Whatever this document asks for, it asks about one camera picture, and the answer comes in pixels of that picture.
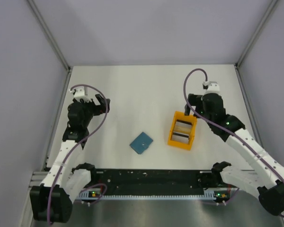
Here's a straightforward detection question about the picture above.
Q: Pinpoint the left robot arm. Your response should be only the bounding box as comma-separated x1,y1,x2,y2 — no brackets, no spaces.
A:
30,94,110,224

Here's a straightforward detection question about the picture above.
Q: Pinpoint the orange plastic card stand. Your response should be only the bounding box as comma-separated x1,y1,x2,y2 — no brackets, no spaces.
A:
167,111,197,150

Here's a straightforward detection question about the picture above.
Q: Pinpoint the blue leather card holder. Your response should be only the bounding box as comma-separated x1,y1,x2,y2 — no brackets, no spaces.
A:
130,132,153,155

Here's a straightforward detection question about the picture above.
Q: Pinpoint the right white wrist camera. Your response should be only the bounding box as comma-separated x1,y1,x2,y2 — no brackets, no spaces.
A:
203,81,220,95

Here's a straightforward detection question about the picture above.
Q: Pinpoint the aluminium frame rail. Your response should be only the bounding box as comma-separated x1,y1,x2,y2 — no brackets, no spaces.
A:
28,171,48,189

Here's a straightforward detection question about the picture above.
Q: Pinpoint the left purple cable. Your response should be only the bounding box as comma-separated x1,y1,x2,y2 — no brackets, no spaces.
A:
46,84,109,225

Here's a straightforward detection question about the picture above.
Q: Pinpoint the grey cable duct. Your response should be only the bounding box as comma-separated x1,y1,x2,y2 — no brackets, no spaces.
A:
78,190,217,201

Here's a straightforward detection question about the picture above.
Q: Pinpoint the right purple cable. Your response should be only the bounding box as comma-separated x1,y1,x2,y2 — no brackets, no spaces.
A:
183,68,284,218

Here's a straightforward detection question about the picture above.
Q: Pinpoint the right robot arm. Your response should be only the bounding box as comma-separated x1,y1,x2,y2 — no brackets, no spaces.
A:
184,92,284,218

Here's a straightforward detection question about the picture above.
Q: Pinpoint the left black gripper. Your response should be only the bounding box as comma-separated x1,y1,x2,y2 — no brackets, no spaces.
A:
79,94,109,128

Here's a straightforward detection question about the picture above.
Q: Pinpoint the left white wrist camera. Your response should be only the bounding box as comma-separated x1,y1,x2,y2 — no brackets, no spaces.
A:
69,86,91,103

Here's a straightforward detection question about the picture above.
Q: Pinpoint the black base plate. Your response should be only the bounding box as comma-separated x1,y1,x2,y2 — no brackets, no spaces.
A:
86,169,230,196

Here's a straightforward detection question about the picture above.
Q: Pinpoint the purple cable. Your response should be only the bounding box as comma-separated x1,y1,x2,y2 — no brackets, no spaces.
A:
46,84,109,225
183,68,284,218

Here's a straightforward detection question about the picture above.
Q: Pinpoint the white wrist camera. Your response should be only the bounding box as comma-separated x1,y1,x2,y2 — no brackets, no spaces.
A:
69,86,91,103
203,81,220,95

